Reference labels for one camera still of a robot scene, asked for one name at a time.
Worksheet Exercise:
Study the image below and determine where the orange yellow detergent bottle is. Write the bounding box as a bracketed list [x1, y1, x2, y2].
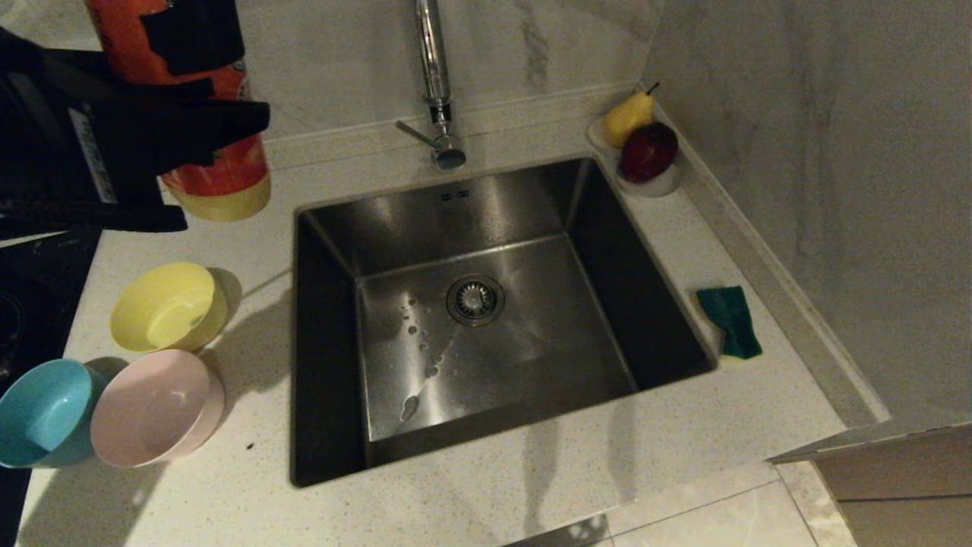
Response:
[82, 0, 272, 223]

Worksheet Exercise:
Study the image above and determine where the stainless steel sink basin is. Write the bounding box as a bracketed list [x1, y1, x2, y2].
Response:
[289, 156, 718, 489]

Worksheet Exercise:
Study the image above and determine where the yellow green sponge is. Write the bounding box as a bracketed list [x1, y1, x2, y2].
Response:
[696, 286, 763, 360]

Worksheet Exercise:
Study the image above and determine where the black glass cooktop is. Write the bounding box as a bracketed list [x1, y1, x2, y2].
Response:
[0, 228, 103, 547]

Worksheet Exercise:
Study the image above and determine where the yellow plastic bowl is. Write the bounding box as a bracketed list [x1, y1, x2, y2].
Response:
[110, 262, 229, 354]

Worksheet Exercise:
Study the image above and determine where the chrome faucet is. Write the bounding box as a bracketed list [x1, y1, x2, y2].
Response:
[395, 0, 468, 169]

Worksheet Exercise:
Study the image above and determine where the blue plastic bowl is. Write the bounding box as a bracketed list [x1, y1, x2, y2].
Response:
[0, 359, 107, 470]

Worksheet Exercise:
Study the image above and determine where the pink plastic bowl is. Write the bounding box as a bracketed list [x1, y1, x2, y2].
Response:
[90, 349, 226, 468]

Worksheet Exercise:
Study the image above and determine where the round metal drain strainer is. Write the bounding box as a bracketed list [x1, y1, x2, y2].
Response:
[446, 274, 506, 327]

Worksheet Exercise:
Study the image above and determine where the yellow pear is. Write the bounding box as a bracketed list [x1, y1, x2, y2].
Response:
[604, 82, 660, 147]

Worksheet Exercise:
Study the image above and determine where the dark red apple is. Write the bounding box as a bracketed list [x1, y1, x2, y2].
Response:
[619, 122, 679, 184]

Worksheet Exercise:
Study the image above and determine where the small white fruit dish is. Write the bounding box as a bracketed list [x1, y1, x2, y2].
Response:
[586, 114, 682, 200]

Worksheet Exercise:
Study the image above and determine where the light wooden cabinet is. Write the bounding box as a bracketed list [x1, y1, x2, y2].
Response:
[767, 422, 972, 547]

